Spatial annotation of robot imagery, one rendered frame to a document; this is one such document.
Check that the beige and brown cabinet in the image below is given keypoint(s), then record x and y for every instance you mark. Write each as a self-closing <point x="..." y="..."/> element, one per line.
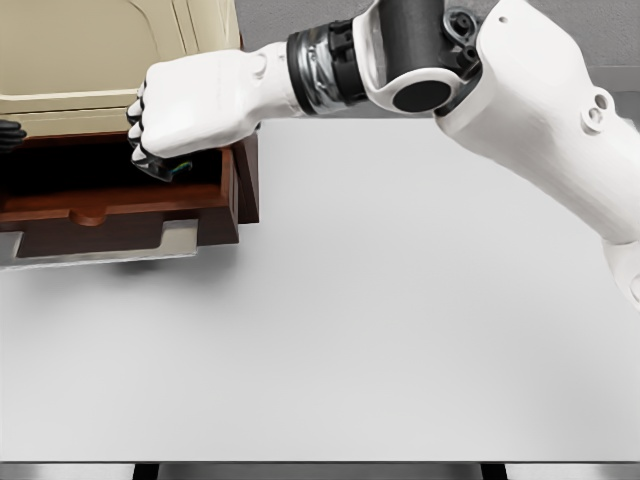
<point x="75" y="50"/>

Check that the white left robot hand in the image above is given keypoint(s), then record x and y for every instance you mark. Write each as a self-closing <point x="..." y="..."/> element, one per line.
<point x="11" y="134"/>

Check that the dark brown wooden drawer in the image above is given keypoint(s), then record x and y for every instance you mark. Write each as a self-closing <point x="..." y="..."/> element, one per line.
<point x="115" y="220"/>

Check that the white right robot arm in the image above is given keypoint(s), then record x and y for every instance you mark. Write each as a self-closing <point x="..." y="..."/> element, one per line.
<point x="525" y="125"/>

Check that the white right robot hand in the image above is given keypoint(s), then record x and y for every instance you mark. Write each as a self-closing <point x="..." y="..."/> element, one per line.
<point x="195" y="100"/>

